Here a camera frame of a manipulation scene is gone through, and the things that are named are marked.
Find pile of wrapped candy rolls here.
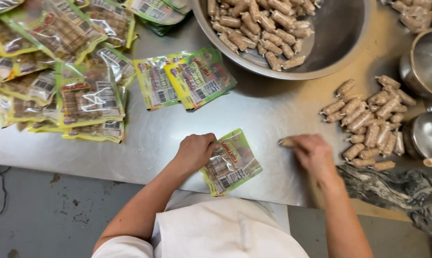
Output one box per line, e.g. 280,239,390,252
320,75,417,172

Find small heap of candy rolls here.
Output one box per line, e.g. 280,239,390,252
381,0,432,33

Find steel pot with rim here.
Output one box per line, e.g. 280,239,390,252
399,28,432,101

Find person's white apron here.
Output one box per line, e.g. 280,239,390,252
92,189,310,258

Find stack of empty green bags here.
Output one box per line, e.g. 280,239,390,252
133,46,237,112

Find person's right hand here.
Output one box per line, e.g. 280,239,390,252
290,134,334,178

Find candy rolls in steel bowl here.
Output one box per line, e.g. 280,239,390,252
206,0,320,71

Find stack of green packets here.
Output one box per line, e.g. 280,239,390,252
121,0,193,36

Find small steel pot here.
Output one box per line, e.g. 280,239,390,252
402,111,432,160

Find grey crumpled cloth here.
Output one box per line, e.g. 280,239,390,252
336,164,432,241

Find heap of filled candy packets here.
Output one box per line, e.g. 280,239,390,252
0,0,139,144

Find person's left hand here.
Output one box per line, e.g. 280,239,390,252
173,133,221,173

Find green yellow candy bag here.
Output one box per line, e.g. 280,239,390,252
199,128,263,197

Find large steel mixing bowl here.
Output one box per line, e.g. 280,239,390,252
192,0,373,81

